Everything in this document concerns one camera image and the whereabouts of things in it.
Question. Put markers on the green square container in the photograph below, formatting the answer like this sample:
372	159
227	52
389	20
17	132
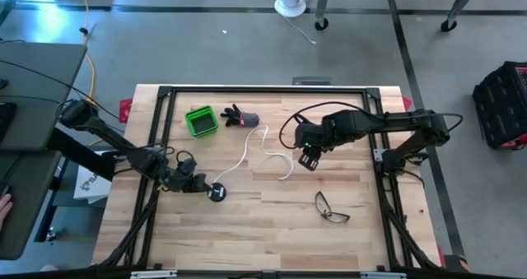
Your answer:
201	122

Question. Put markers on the clear safety glasses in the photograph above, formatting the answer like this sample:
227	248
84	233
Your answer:
322	205

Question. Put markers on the black computer mouse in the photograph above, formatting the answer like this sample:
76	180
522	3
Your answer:
6	188

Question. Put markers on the black grey work glove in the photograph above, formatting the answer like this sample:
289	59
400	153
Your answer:
243	117

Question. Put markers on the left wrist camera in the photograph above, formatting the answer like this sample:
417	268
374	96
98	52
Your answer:
188	164

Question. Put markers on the grey desk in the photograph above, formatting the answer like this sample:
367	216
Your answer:
49	118
29	213

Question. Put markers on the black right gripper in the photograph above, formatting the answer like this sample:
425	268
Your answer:
311	137

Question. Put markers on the black tool crate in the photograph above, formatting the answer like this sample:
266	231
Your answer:
502	106

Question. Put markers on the white pole base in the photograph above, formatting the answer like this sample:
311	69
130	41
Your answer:
290	5

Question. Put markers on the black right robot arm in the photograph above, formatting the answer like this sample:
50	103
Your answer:
395	118

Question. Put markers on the black aluminium table frame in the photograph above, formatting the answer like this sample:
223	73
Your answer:
267	89

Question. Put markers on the white printed box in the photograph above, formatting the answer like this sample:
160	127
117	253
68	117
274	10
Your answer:
88	186

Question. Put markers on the silver metal bracket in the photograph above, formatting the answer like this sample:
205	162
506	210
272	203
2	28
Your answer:
383	275
152	275

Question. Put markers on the grey metal plate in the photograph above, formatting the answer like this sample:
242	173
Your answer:
311	81

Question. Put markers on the grey rolling table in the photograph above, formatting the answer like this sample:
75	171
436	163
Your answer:
464	1
323	3

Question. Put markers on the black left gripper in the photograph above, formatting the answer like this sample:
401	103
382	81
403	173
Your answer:
181	180

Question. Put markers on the person's hand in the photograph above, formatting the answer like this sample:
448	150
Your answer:
4	209

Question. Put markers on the desk caster wheel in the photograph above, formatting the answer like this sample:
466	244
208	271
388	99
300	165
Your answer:
51	234

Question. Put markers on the orange black clamp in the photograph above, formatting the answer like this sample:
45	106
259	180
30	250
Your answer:
455	264

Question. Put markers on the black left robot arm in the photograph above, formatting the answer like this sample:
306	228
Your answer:
107	137

